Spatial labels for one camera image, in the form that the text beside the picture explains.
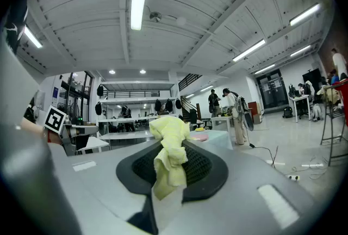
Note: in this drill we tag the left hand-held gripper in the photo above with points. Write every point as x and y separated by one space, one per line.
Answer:
55 119

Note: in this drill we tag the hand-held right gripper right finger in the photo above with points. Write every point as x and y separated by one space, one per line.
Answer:
209 174

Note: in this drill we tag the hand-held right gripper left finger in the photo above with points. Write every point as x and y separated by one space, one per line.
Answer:
136 171

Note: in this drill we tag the pink plate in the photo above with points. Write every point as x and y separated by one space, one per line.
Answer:
199 138

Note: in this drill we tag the yellow cloth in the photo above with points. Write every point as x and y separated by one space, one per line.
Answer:
170 144

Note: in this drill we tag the person's left forearm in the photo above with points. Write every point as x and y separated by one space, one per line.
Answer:
34 123

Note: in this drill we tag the black hanging bag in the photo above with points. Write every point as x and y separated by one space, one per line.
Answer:
158 105
100 91
169 105
178 103
98 108

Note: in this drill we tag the light blue tablecloth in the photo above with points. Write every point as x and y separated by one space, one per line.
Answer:
220 139

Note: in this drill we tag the blue poster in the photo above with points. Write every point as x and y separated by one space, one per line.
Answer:
55 93

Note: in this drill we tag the white metal shelf rack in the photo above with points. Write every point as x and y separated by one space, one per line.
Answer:
130 119

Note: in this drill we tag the white square table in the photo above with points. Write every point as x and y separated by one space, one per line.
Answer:
221 118

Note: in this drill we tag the grey backpack rig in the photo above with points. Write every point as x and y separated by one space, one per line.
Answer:
246 117

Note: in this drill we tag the red cabinet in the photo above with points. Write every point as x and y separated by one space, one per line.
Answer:
253 108

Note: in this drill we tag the person's white printed shirt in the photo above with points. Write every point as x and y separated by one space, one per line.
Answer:
13 87

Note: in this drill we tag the white power strip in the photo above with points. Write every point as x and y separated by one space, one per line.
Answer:
294 177

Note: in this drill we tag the black mezzanine railing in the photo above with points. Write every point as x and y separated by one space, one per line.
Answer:
187 81

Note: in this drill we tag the black vacuum cleaner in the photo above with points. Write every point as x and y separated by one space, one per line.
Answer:
287 112

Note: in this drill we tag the black glass door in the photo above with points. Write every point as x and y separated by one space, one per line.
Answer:
272 89

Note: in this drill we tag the white desk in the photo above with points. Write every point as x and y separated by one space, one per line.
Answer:
299 97

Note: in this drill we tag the round ceiling fixture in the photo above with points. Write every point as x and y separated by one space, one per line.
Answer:
155 17

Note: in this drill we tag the staircase with wooden post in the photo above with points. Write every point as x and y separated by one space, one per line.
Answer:
199 111

